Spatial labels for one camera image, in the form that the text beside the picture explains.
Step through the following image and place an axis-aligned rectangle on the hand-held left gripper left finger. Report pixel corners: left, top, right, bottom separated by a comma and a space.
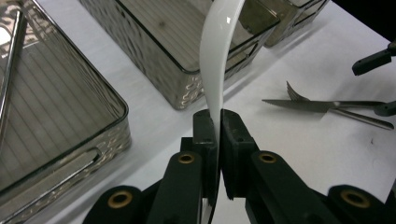
181, 108, 220, 207

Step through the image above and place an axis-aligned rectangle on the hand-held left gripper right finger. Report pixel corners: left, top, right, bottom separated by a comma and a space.
219, 108, 260, 200

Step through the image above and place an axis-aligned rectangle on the metal fork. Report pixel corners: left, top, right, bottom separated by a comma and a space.
262, 98, 387, 114
285, 80, 396, 131

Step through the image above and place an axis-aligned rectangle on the smoky clear plastic bin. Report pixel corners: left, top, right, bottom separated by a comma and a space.
78, 0, 281, 111
263, 0, 331, 49
0, 0, 133, 224

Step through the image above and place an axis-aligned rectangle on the metal chopstick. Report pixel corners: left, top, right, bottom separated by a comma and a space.
0, 10, 27, 138

